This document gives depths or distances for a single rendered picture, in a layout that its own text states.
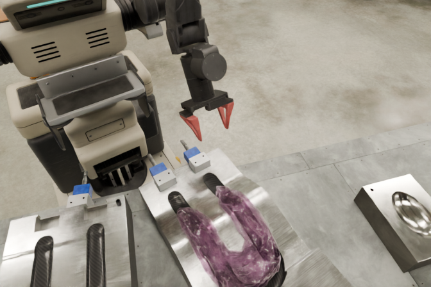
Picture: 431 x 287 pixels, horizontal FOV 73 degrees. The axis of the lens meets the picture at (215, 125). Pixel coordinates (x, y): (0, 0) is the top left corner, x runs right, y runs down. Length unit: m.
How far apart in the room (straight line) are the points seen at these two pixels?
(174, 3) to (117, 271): 0.56
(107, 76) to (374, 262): 0.83
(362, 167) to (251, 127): 1.25
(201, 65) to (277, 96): 1.88
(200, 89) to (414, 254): 0.60
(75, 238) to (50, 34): 0.47
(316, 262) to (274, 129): 1.56
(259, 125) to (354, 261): 1.48
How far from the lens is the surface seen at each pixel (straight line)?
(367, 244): 0.88
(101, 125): 1.00
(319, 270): 0.69
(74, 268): 0.74
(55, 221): 0.84
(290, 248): 0.73
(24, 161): 2.29
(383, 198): 0.88
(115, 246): 0.73
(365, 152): 1.06
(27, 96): 1.34
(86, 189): 0.89
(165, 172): 0.81
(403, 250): 0.85
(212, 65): 0.60
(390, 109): 2.64
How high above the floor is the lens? 1.53
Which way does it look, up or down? 46 degrees down
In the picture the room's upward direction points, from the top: straight up
